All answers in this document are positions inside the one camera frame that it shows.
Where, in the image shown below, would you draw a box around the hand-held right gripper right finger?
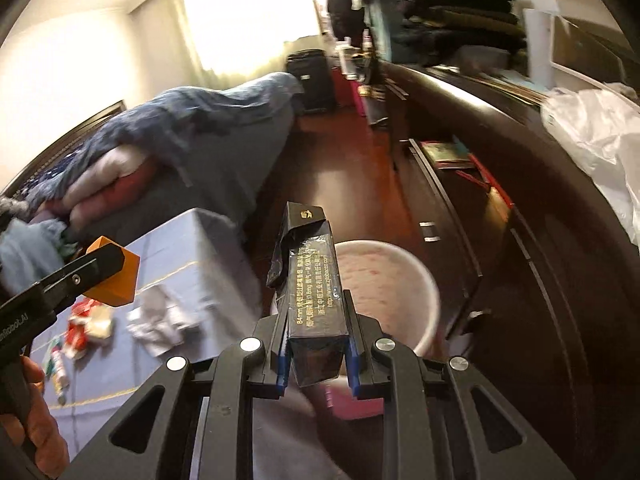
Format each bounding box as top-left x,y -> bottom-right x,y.
344,302 -> 576,480

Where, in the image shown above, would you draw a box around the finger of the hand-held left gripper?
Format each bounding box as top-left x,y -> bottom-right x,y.
30,248 -> 126,311

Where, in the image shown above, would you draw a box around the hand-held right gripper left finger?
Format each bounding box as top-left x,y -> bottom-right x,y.
62,309 -> 291,480

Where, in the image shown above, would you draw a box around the orange block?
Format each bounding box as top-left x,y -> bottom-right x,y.
84,236 -> 141,307

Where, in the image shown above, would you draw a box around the black cigarette box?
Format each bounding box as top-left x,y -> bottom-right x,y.
266,201 -> 351,388

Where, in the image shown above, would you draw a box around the pink speckled waste bin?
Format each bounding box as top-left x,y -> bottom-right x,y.
270,240 -> 442,423

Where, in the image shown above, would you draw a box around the person's left hand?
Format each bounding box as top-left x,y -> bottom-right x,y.
21,356 -> 71,480

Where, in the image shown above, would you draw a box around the light blue cloth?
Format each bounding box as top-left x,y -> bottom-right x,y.
0,217 -> 67,286

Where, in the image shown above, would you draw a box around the red snack wrapper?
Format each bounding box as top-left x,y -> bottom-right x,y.
65,297 -> 116,361

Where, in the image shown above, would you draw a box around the small white tube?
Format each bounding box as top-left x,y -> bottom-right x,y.
47,340 -> 69,406

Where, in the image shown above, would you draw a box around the crumpled white paper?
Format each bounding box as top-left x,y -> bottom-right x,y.
127,285 -> 201,356

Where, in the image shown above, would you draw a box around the folded pink and white quilts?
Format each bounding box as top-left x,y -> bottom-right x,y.
30,144 -> 167,226

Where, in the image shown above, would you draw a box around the blue checked tablecloth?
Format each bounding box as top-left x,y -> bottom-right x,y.
30,207 -> 262,461

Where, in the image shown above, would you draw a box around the dark wooden headboard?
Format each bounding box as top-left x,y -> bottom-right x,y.
0,100 -> 126,197

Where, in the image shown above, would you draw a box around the grey bed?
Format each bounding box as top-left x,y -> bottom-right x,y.
65,100 -> 297,256

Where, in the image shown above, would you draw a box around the blue patterned blanket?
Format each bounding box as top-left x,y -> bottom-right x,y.
10,72 -> 303,211

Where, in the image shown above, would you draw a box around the dark wooden cabinet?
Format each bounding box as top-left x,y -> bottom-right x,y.
364,60 -> 640,480

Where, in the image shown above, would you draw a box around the row of red books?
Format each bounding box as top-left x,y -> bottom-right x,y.
455,152 -> 514,209

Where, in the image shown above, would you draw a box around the green book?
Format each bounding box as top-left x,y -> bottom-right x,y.
420,141 -> 474,170

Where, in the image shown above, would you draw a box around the pink storage box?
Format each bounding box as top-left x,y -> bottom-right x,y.
332,67 -> 366,111

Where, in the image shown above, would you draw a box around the black suitcase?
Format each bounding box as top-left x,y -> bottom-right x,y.
285,50 -> 336,115

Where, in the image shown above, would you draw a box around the white curtain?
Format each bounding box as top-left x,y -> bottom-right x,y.
179,0 -> 322,82

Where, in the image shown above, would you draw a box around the white plastic bag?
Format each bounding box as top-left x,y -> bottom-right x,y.
541,77 -> 640,247

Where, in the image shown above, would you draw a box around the stack of folded dark clothes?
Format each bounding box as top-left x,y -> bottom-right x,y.
399,0 -> 531,67

